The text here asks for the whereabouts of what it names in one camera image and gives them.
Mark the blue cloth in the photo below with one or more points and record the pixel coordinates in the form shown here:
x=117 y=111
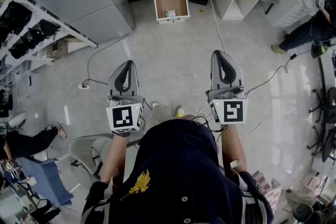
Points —
x=50 y=181

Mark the person's right forearm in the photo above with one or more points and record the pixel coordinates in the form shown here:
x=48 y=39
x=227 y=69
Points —
x=232 y=144

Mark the small object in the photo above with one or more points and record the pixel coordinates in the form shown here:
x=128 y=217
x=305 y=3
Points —
x=170 y=13

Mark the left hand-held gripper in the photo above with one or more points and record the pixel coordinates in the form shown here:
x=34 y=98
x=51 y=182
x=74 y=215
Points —
x=123 y=116

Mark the person's khaki trousers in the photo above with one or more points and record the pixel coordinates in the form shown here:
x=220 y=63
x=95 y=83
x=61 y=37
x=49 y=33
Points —
x=160 y=114

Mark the white wooden drawer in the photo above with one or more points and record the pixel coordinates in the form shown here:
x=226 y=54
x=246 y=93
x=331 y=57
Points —
x=170 y=1

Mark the cardboard box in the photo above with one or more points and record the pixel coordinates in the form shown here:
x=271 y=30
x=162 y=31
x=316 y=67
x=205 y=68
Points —
x=58 y=48

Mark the person's white yellow shoe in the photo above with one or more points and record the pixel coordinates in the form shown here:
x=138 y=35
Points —
x=155 y=105
x=180 y=110

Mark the white shelf rack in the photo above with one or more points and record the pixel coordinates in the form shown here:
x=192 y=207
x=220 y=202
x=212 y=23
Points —
x=39 y=42

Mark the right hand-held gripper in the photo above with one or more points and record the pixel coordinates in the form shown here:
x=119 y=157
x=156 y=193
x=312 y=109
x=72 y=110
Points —
x=231 y=111

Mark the white plastic chair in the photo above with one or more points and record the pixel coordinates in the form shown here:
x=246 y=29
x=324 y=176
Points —
x=84 y=150

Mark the person's dark navy shirt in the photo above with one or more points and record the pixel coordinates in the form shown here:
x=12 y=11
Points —
x=178 y=170

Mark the white power strip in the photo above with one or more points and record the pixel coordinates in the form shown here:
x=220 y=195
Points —
x=83 y=86

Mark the person's left forearm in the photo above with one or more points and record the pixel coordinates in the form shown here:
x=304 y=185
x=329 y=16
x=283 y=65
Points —
x=114 y=157

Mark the black power adapter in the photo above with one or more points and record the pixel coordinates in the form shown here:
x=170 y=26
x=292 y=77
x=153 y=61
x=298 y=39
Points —
x=293 y=56

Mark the black office chair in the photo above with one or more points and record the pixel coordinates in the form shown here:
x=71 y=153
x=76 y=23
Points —
x=328 y=118

